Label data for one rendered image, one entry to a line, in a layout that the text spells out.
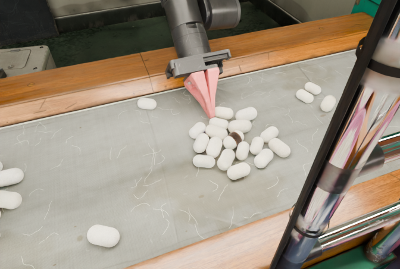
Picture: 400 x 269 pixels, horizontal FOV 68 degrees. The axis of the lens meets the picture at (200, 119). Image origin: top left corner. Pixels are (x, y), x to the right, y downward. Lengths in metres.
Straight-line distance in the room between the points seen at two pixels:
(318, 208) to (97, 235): 0.26
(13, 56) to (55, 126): 0.84
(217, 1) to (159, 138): 0.25
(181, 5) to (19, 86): 0.32
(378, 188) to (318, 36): 0.40
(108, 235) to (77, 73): 0.34
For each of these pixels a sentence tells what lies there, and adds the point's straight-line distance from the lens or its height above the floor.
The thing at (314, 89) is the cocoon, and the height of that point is 0.75.
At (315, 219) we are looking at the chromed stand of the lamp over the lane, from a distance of 0.21.
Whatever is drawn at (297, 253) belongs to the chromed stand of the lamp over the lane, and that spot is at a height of 0.87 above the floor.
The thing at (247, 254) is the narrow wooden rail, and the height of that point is 0.76.
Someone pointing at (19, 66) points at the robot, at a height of 0.47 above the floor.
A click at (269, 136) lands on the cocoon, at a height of 0.76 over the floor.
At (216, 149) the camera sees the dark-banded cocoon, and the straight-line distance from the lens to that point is 0.44.
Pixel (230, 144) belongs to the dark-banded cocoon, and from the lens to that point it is 0.45.
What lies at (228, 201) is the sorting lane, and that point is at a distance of 0.41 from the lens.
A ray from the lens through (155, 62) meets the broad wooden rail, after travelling 0.61.
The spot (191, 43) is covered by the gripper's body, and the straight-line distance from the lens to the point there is 0.49.
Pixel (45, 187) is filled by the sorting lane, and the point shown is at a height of 0.74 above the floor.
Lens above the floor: 1.09
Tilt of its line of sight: 44 degrees down
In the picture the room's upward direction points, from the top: straight up
